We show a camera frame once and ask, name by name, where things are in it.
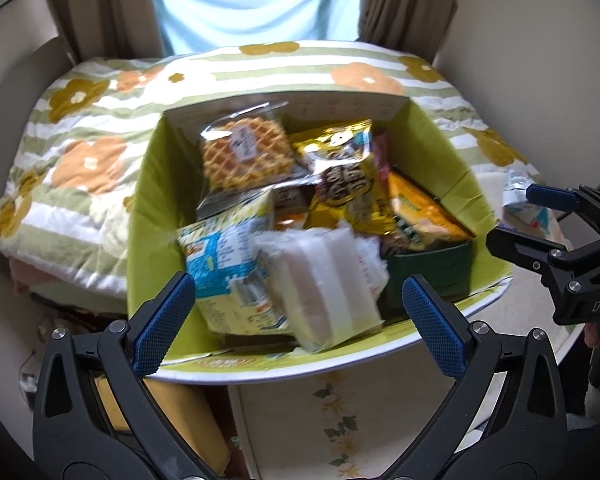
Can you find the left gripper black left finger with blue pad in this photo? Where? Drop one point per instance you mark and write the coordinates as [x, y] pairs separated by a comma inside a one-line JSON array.
[[94, 417]]

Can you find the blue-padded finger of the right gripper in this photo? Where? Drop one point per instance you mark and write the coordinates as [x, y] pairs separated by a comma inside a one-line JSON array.
[[552, 198]]

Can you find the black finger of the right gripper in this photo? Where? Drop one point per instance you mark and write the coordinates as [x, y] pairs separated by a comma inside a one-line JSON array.
[[523, 250]]

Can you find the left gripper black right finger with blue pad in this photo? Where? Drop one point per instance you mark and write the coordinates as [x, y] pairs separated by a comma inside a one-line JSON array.
[[504, 417]]

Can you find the orange snack bag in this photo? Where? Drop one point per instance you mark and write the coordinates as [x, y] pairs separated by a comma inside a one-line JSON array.
[[422, 224]]

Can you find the blue yellow chip bag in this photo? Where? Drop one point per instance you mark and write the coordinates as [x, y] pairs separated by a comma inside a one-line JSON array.
[[231, 284]]

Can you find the white translucent snack packet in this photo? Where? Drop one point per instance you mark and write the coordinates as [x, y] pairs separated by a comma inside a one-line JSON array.
[[327, 281]]

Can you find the yellow foil snack bag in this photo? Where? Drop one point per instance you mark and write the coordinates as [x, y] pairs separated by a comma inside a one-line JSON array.
[[348, 186]]

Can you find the waffle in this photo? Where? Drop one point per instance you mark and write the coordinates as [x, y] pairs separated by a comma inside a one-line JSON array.
[[248, 149]]

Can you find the silver blue snack bag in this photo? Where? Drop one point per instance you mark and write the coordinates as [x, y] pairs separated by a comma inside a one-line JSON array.
[[537, 219]]

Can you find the floral striped quilt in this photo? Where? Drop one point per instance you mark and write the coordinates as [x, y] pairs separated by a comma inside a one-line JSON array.
[[68, 195]]

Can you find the green cardboard box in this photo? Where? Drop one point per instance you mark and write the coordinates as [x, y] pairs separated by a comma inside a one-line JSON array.
[[169, 188]]

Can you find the right brown curtain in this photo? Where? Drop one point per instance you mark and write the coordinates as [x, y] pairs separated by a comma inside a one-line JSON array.
[[413, 26]]

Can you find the brown curtain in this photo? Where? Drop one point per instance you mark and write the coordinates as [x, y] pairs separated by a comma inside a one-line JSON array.
[[108, 28], [413, 26]]

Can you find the left brown curtain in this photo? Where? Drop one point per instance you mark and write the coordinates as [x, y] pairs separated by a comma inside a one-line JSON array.
[[108, 28]]

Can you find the light blue sheer curtain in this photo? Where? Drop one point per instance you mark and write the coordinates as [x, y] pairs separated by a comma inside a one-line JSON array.
[[195, 26]]

